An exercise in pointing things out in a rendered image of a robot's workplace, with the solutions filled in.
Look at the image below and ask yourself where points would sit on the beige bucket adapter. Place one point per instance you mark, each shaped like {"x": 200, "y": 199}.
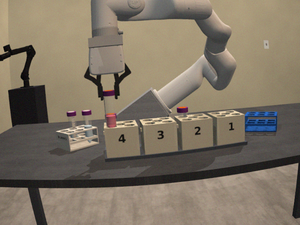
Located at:
{"x": 122, "y": 140}
{"x": 158, "y": 135}
{"x": 194, "y": 131}
{"x": 228, "y": 127}

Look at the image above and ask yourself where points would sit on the blue tube rack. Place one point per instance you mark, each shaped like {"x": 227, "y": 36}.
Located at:
{"x": 260, "y": 125}

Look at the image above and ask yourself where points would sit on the beige tube rack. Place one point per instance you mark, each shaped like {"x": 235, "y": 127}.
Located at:
{"x": 70, "y": 144}

